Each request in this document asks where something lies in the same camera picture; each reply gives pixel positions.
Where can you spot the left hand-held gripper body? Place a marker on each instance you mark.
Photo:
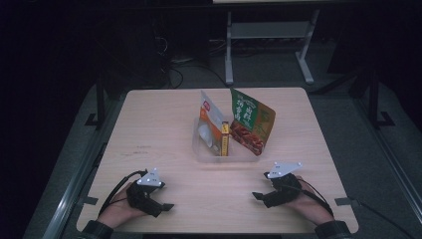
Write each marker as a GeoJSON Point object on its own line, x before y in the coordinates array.
{"type": "Point", "coordinates": [149, 179]}

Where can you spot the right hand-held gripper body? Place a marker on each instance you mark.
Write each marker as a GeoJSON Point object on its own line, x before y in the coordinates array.
{"type": "Point", "coordinates": [283, 171]}

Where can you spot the clear plastic container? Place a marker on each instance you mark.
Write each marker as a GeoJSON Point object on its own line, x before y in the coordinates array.
{"type": "Point", "coordinates": [205, 156]}

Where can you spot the small yellow box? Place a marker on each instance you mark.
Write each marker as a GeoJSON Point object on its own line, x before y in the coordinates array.
{"type": "Point", "coordinates": [225, 142]}

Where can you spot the green and red food packet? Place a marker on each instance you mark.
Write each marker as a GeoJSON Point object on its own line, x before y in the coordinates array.
{"type": "Point", "coordinates": [249, 113]}

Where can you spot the white and orange food packet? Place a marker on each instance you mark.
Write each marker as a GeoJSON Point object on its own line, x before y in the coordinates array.
{"type": "Point", "coordinates": [207, 122]}

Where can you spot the person's right hand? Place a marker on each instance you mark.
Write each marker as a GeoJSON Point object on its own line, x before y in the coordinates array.
{"type": "Point", "coordinates": [310, 207]}

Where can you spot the person's left hand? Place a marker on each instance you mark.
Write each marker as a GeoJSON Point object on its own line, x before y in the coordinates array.
{"type": "Point", "coordinates": [114, 210]}

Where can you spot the grey tape tab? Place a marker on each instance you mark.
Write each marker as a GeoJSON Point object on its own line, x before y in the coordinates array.
{"type": "Point", "coordinates": [88, 200]}
{"type": "Point", "coordinates": [342, 201]}

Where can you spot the black metal stand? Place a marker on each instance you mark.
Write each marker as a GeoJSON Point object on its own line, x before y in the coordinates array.
{"type": "Point", "coordinates": [374, 99]}
{"type": "Point", "coordinates": [100, 103]}

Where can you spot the aluminium rail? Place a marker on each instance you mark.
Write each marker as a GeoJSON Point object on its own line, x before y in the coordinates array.
{"type": "Point", "coordinates": [66, 205]}
{"type": "Point", "coordinates": [398, 172]}

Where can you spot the white metal desk frame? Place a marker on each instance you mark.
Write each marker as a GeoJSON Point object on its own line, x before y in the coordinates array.
{"type": "Point", "coordinates": [265, 30]}

